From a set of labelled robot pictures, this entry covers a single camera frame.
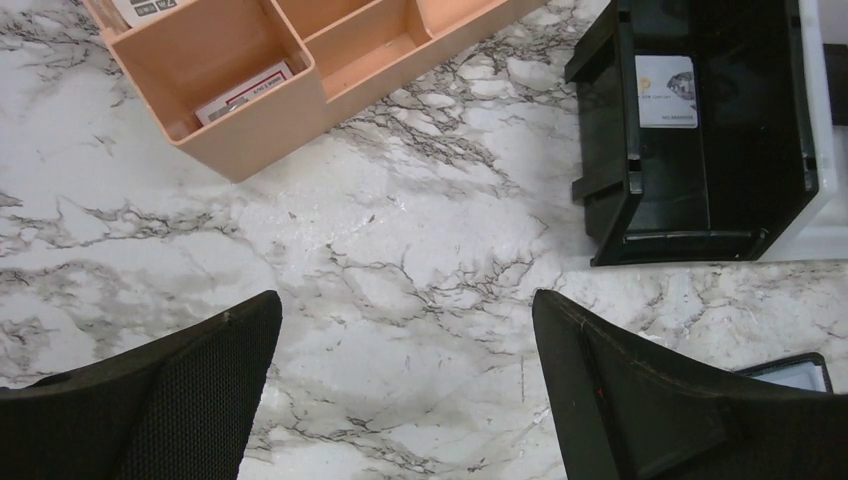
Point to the silver credit card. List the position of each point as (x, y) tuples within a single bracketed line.
[(667, 94)]

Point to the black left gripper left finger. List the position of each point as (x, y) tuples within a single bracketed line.
[(180, 407)]

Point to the white patterned card stack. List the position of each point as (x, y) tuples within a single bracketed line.
[(138, 12)]

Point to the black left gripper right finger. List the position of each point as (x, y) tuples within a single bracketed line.
[(625, 407)]

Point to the red white card pack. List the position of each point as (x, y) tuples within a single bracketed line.
[(245, 92)]

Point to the black leather card holder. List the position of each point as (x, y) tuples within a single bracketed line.
[(806, 371)]

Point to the peach plastic file organizer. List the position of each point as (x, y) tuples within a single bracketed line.
[(344, 55)]

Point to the black left card bin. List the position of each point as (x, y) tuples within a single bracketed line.
[(723, 191)]

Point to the white middle card bin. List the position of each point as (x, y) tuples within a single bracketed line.
[(819, 232)]

